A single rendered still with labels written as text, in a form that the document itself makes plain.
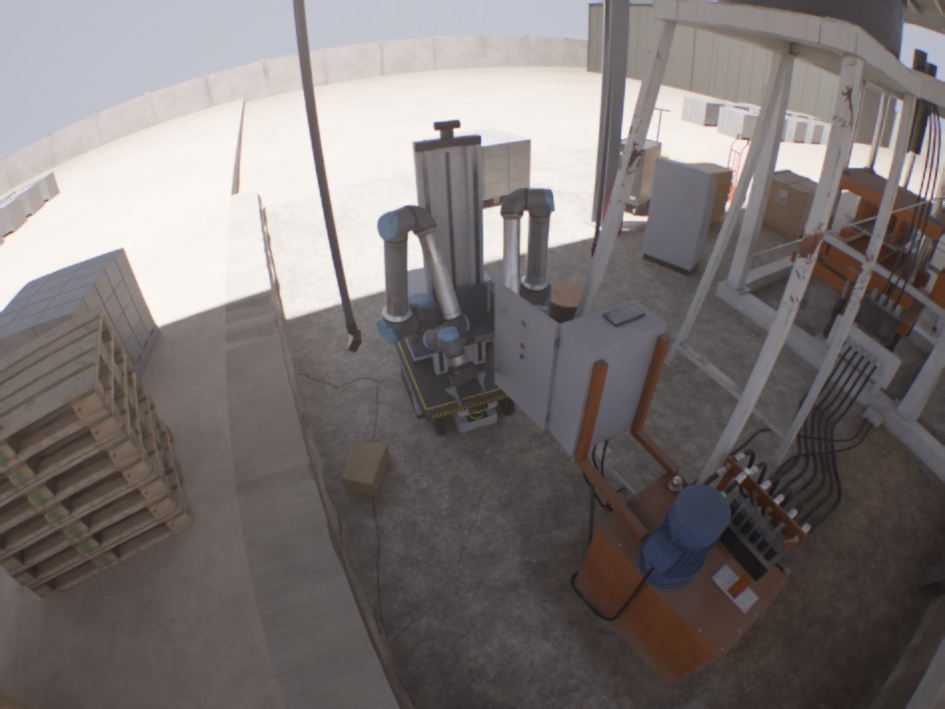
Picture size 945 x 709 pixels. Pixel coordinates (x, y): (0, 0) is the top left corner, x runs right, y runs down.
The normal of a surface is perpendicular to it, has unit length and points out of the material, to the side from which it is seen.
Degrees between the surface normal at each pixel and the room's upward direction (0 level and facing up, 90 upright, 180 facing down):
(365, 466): 0
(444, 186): 90
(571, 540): 0
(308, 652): 0
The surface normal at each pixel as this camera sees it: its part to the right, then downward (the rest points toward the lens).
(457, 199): 0.35, 0.58
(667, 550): -0.03, -0.77
